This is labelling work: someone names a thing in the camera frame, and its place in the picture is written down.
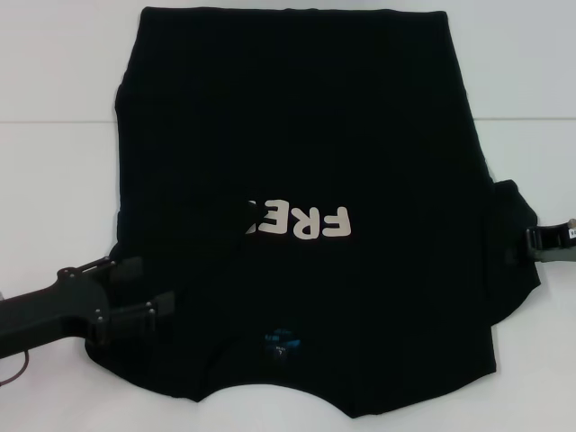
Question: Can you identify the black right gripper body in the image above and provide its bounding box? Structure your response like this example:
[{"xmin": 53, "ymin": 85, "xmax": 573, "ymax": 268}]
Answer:
[{"xmin": 539, "ymin": 219, "xmax": 576, "ymax": 264}]

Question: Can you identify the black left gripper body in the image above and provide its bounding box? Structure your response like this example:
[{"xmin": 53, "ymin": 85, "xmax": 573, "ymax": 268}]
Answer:
[{"xmin": 0, "ymin": 268, "xmax": 113, "ymax": 361}]

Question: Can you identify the black shirt with FREE! print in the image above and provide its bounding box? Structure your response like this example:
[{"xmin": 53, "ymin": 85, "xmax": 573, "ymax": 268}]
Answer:
[{"xmin": 85, "ymin": 4, "xmax": 544, "ymax": 409}]

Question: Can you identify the left gripper cable with plug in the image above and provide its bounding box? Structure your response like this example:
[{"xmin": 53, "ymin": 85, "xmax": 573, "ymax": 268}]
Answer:
[{"xmin": 0, "ymin": 348, "xmax": 33, "ymax": 386}]

